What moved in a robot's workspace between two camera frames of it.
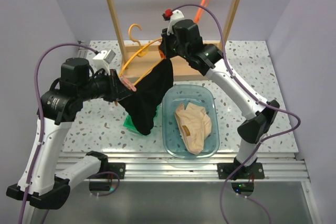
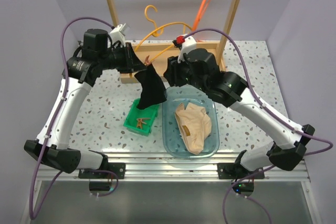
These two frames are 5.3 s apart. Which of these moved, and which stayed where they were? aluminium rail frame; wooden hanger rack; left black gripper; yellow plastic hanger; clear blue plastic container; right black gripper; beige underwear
Moved: right black gripper; yellow plastic hanger; left black gripper
Stayed: wooden hanger rack; aluminium rail frame; beige underwear; clear blue plastic container
